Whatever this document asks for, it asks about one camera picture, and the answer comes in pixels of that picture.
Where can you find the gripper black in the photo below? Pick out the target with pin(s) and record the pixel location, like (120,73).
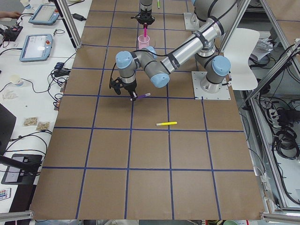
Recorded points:
(129,87)
(145,14)

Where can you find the purple pen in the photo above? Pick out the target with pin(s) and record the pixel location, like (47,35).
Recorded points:
(143,96)

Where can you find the pink mesh cup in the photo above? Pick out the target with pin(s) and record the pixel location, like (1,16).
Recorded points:
(143,41)

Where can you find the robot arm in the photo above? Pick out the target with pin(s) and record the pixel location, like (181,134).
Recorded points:
(216,18)
(145,4)

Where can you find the yellow pen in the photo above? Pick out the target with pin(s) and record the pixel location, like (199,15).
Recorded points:
(166,123)

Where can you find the black power adapter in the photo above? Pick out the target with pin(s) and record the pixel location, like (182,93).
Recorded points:
(78,17)

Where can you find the white chair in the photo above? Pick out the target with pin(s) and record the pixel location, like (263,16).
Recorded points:
(238,51)

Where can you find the blue teach pendant far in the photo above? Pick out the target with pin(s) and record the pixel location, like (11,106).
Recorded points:
(45,15)

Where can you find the blue teach pendant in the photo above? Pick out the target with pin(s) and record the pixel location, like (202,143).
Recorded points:
(45,15)
(36,48)

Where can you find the blue teach pendant near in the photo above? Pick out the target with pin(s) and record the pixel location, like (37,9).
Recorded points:
(36,48)

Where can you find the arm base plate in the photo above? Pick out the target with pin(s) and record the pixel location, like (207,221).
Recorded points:
(191,21)
(204,90)

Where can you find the aluminium frame post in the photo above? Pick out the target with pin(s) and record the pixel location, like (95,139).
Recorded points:
(68,22)

